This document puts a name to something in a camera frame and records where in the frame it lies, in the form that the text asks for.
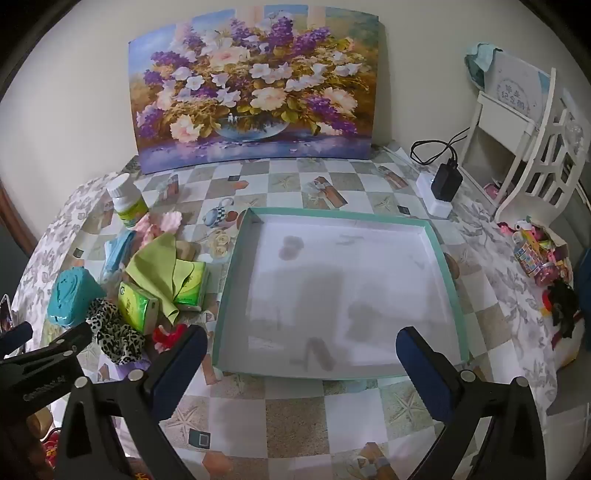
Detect white bottle with green label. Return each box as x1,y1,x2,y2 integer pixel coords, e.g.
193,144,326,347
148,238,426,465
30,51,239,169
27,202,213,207
107,173,149,229

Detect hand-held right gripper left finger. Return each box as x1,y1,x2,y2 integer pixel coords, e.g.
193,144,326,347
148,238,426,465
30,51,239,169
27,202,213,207
54,324,209,480

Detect teal rimmed white box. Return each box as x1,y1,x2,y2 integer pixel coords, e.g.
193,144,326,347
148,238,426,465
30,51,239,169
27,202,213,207
211,208,472,380

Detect teal cloth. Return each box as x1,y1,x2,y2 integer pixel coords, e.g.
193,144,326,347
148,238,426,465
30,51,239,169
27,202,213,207
464,42,504,88

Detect black cable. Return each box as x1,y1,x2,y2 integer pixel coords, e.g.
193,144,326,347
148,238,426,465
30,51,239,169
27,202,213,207
410,124,472,168

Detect checkered printed tablecloth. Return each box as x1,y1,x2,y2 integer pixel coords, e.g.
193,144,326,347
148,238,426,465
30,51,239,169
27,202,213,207
28,143,546,480

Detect white power strip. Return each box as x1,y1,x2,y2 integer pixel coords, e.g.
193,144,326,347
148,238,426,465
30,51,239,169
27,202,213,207
416,168,455,219

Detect teal plastic container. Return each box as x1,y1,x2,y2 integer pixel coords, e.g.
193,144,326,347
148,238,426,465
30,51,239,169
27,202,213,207
47,268,106,329

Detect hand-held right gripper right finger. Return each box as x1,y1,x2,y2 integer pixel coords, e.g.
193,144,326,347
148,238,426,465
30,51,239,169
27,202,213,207
396,327,548,480

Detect clear glass jar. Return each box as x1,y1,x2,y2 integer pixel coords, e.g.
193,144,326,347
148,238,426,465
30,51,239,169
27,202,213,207
566,115,588,151

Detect green tissue pack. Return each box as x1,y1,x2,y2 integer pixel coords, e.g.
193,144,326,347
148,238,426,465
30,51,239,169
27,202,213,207
117,281,161,335
173,259,208,311

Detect white chair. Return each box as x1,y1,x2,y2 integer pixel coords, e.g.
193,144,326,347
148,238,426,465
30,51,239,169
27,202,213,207
462,68,591,223

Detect brown wooden frame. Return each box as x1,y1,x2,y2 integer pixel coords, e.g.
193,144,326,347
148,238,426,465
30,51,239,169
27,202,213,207
0,185,38,252

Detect flower painting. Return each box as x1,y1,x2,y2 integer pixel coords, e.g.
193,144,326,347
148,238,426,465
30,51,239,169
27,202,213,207
127,4,386,175

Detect leopard print scrunchie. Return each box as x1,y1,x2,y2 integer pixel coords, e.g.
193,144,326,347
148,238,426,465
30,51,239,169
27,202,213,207
85,298,146,366

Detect pink fluffy cloth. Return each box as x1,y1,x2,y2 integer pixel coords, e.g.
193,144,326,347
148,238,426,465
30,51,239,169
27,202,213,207
134,210,182,250

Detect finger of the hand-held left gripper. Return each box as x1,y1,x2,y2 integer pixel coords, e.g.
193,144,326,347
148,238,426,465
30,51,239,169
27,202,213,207
0,322,34,360
41,324,93,366

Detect white album box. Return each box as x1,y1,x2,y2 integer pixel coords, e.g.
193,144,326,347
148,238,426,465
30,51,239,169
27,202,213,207
485,48,552,125

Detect green cloth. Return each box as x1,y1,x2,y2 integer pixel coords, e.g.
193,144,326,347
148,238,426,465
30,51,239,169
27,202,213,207
126,232,195,326

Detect floral tablecloth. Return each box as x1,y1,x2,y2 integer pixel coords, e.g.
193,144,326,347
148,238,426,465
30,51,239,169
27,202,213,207
11,173,561,416

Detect black fabric object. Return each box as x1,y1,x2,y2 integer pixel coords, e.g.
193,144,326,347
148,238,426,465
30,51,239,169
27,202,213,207
547,279,580,337

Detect black power adapter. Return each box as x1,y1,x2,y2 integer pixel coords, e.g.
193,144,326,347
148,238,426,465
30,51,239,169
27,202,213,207
431,164,464,202

